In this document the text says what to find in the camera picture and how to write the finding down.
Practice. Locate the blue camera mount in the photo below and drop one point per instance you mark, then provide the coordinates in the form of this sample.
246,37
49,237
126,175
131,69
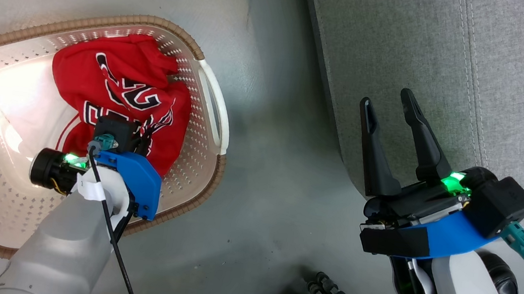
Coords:
142,182
451,237

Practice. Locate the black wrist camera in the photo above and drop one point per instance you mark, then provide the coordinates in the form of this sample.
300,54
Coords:
504,207
116,129

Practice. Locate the white laundry basket brown rim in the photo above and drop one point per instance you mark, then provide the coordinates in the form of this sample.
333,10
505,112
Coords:
12,101

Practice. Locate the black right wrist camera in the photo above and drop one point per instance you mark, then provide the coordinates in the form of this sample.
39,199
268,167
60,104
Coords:
504,207

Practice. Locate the grey fabric sofa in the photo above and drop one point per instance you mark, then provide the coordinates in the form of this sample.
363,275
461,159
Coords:
428,52

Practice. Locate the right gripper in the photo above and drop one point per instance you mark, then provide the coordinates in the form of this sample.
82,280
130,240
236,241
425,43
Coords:
414,205

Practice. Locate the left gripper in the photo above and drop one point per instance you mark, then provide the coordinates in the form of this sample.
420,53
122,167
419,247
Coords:
47,169

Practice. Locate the blue right camera mount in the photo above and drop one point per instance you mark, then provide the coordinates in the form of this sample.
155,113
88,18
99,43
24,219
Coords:
451,237

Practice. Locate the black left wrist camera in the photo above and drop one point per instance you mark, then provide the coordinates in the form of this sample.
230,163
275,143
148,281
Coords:
116,129

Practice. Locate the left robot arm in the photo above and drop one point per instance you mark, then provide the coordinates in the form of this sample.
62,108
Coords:
59,252

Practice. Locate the blue left camera mount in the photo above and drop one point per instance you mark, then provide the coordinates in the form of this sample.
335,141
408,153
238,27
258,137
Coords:
142,182

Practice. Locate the red jersey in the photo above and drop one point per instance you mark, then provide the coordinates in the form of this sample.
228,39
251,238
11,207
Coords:
127,65

